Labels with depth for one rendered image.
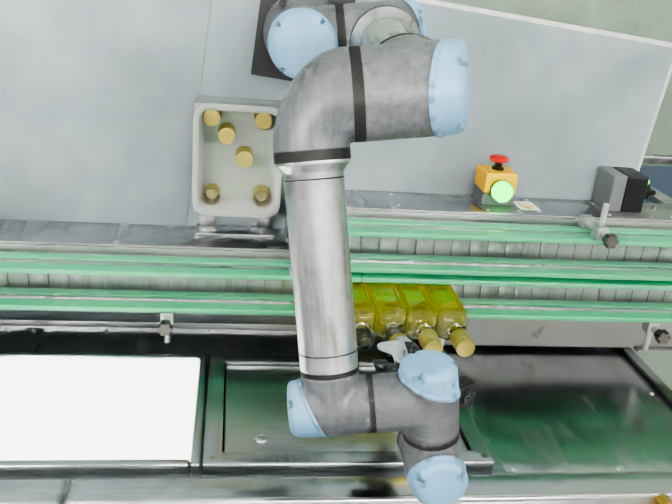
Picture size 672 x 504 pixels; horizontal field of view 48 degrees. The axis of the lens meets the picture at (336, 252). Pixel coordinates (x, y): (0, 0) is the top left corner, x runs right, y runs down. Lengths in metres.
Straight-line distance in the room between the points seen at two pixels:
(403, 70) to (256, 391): 0.71
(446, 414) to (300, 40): 0.66
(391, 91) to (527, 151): 0.84
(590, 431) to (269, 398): 0.60
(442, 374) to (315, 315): 0.17
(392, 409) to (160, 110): 0.86
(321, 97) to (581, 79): 0.91
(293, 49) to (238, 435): 0.64
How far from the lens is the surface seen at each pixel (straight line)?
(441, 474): 1.01
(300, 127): 0.90
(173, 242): 1.54
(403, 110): 0.90
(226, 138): 1.52
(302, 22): 1.30
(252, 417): 1.33
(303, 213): 0.92
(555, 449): 1.44
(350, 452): 1.26
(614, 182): 1.71
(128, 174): 1.62
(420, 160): 1.64
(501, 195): 1.60
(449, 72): 0.91
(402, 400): 0.96
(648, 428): 1.58
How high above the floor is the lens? 2.29
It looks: 67 degrees down
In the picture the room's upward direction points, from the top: 162 degrees clockwise
